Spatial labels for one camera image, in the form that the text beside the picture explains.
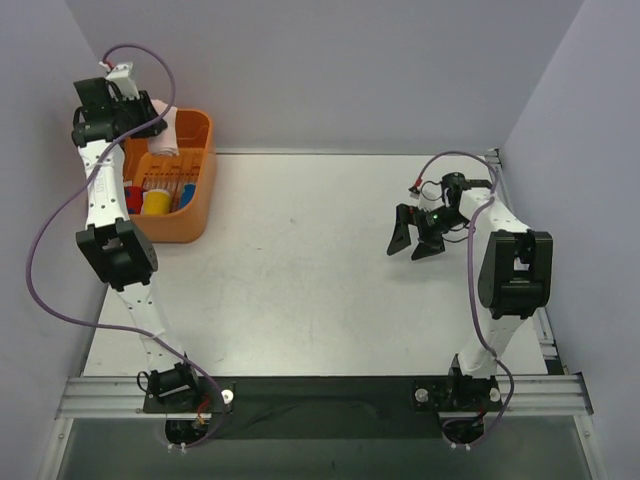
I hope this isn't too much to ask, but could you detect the yellow rolled towel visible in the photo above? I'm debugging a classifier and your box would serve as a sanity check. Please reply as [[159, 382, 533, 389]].
[[141, 189, 172, 216]]

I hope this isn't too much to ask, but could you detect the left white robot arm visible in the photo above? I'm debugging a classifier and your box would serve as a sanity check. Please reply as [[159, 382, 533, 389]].
[[72, 77, 202, 412]]

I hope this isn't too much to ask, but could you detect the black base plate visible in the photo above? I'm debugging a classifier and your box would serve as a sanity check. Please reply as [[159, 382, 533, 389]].
[[165, 375, 488, 444]]

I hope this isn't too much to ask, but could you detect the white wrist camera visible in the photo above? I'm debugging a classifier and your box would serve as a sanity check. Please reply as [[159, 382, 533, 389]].
[[409, 180, 444, 211], [106, 62, 140, 100]]

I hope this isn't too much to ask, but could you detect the aluminium frame rail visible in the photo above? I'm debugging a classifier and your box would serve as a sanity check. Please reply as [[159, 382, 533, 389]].
[[56, 375, 594, 420]]

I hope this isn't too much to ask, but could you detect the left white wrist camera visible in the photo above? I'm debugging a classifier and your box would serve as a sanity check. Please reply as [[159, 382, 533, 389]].
[[106, 62, 140, 100]]

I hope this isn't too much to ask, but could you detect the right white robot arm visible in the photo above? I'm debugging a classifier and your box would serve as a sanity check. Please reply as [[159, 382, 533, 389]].
[[387, 172, 554, 410]]

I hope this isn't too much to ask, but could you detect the orange plastic basket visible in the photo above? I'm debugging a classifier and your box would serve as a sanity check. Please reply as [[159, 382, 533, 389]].
[[123, 108, 217, 243]]

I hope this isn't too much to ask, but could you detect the green blue yellow towel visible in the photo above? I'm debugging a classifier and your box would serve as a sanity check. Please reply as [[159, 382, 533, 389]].
[[178, 182, 196, 209]]

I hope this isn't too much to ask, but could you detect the pink towel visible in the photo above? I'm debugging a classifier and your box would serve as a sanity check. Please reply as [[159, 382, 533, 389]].
[[147, 106, 179, 157]]

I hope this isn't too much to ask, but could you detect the red rolled towel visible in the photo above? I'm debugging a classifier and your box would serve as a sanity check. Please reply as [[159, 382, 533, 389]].
[[124, 186, 145, 214]]

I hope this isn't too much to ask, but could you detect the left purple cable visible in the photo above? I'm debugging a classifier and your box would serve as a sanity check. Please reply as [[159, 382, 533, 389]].
[[24, 45, 236, 448]]

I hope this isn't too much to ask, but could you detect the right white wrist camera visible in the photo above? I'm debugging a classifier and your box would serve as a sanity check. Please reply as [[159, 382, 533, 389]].
[[409, 180, 444, 211]]

